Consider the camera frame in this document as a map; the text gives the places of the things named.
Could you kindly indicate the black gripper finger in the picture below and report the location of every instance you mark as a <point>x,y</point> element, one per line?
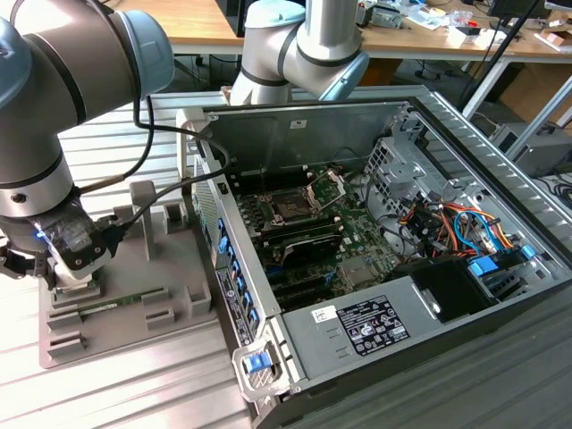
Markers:
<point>27,266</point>

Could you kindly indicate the silver CPU green board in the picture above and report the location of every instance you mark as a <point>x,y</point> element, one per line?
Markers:
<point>76,291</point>

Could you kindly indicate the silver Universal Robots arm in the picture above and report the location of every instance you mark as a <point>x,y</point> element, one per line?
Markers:
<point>44,89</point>

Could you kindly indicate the CPU socket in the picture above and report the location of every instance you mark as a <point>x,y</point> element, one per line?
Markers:
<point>290,206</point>

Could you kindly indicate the black expansion slot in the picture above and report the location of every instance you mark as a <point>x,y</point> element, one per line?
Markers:
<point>304,286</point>

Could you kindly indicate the black RAM slot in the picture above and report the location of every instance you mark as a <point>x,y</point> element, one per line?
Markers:
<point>304,225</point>

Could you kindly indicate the green RAM stick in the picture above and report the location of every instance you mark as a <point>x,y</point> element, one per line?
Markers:
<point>107,305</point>

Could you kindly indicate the grey parts rack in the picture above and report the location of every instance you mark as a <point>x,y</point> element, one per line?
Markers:
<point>134,277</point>

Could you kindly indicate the thin metal locking lever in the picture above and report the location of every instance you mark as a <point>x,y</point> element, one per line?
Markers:
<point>264,181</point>

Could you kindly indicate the blue case latch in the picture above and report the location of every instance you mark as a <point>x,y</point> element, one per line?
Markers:
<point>258,363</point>

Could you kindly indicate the black graphics card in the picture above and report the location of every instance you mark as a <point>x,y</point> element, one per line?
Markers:
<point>313,252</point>

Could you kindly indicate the grey power supply unit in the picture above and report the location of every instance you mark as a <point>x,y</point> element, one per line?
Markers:
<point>304,339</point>

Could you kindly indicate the open grey PC case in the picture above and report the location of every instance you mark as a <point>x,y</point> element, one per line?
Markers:
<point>313,134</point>

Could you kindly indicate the silver chipset heatsink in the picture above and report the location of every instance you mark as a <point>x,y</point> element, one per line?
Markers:
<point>355,271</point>

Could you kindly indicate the green motherboard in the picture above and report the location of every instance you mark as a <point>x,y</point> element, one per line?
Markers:
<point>362,232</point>

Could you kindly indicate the silver disk bay cage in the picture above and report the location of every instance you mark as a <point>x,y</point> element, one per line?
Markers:
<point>397,167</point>

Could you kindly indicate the silver disk drive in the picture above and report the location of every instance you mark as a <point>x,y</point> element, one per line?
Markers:
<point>386,18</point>

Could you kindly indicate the small white carton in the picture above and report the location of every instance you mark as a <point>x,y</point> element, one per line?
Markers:
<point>469,38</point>

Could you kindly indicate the black slanted pole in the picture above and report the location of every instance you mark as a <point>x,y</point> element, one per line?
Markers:
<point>500,49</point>

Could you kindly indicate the grey computer box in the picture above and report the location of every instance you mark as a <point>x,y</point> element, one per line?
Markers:
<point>536,152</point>

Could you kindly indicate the brown cardboard box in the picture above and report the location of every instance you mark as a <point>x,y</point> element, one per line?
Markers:
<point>532,89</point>

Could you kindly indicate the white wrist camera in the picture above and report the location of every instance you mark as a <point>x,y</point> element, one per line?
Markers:
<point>80,254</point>

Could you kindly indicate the black plastic air duct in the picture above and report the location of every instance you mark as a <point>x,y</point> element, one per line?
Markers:
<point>451,286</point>

